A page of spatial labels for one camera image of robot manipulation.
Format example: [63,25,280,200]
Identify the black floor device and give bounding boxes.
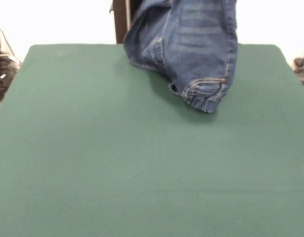
[293,57,304,93]

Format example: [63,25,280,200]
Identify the blue denim jeans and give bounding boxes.
[123,0,239,115]

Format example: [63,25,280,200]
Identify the black equipment pile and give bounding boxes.
[0,36,21,102]

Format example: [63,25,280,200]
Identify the dark green table cloth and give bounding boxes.
[0,43,304,237]

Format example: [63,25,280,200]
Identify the thin grey cable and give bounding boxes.
[0,21,22,66]

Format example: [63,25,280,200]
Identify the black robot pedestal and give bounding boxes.
[109,0,140,44]

